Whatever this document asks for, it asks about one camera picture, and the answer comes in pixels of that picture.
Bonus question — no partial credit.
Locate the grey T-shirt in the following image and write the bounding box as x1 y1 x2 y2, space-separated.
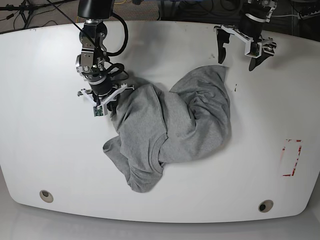
103 65 231 193

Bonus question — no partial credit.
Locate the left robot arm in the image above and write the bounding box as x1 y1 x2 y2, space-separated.
214 0 277 71

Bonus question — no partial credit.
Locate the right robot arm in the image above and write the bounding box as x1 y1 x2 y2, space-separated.
76 0 133 117

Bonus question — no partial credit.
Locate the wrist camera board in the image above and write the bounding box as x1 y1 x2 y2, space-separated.
249 42 260 57
93 105 105 117

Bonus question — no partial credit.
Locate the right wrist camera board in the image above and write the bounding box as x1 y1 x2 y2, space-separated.
93 105 105 117

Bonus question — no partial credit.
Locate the black tripod stand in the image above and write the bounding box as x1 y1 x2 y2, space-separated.
0 0 76 30

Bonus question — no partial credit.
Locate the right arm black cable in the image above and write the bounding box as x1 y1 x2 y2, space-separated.
44 0 130 83

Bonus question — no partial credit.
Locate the table cable grommet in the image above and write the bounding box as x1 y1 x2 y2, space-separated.
258 199 274 213
39 190 54 203

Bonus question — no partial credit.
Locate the right table cable grommet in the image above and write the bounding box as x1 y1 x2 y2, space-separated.
258 199 274 213

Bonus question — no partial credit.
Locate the red tape rectangle marking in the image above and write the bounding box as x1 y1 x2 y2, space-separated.
279 138 303 177

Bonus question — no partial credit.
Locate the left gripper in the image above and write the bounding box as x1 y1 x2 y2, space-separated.
214 14 277 71

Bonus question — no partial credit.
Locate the white power strip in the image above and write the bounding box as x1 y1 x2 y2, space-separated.
298 5 320 20

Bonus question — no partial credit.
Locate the left table cable grommet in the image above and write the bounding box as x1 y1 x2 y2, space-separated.
39 190 54 203

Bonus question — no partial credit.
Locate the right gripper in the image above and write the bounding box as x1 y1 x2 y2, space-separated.
77 77 135 118

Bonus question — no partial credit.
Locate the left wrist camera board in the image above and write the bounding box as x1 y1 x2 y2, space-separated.
249 42 260 57

